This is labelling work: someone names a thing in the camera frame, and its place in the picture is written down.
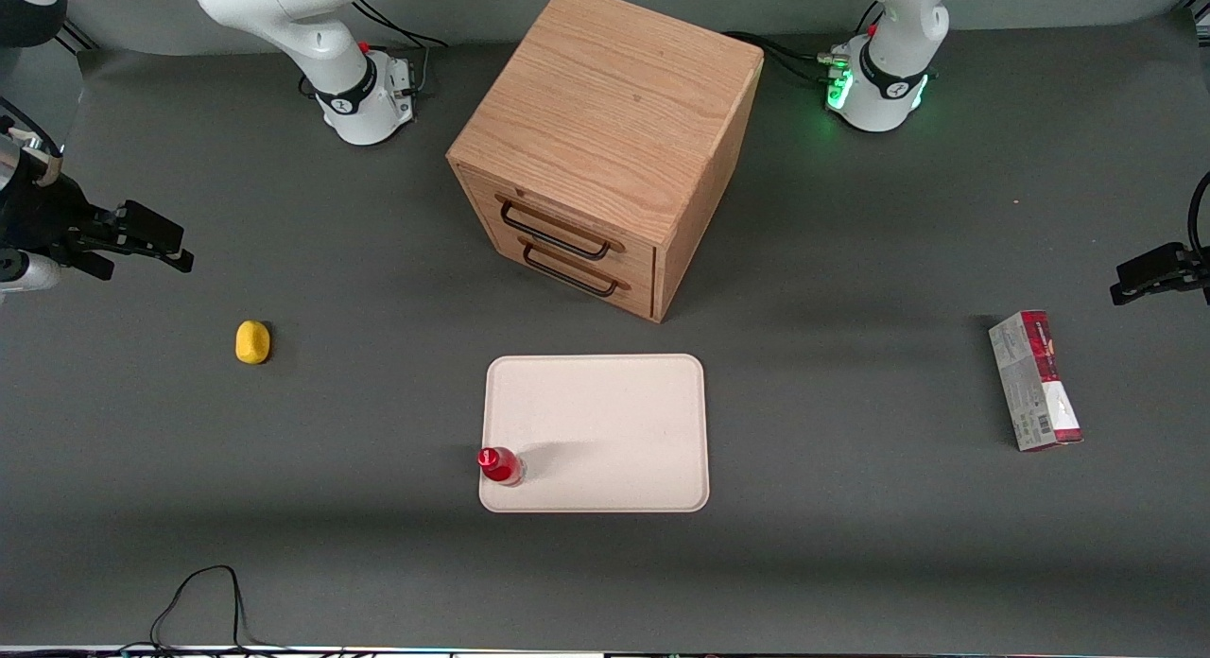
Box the black arm base cables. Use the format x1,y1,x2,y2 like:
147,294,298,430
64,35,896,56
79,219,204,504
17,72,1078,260
299,0,452,101
722,0,886,86

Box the looped black table cable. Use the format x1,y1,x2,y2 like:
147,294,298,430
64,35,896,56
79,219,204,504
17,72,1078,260
121,564,313,655

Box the black right arm base cables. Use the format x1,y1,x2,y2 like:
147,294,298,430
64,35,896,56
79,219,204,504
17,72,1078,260
299,0,452,101

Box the black left arm base cables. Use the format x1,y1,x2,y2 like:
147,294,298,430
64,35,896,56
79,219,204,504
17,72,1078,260
722,0,886,86

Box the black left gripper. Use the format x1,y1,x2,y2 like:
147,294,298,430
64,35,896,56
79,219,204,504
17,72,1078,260
1110,243,1210,307

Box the red coke bottle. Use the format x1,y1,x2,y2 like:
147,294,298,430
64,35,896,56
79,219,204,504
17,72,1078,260
476,445,527,488

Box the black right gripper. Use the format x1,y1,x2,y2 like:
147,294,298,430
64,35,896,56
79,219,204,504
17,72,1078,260
0,166,196,283

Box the yellow lemon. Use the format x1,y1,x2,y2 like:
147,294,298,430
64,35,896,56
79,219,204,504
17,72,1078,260
234,320,272,366

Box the wooden drawer cabinet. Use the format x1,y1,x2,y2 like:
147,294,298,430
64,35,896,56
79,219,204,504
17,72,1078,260
446,0,765,324

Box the narrow wooden drawer front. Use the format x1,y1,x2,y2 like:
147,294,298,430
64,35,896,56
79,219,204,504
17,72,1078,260
480,225,657,320

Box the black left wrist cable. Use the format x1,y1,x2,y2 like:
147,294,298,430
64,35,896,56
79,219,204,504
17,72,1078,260
1186,170,1210,258

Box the beige plastic tray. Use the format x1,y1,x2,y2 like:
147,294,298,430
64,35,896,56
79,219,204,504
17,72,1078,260
478,354,711,514

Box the wide wooden drawer front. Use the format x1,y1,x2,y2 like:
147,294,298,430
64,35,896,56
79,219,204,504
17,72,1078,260
456,164,659,273

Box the long black drawer handle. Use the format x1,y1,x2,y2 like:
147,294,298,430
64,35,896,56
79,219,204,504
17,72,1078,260
497,195,628,262

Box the short black drawer handle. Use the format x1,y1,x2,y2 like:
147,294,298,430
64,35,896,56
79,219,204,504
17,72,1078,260
519,236,631,298

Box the red and grey carton box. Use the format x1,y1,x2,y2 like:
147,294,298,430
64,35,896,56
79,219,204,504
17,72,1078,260
988,309,1084,453

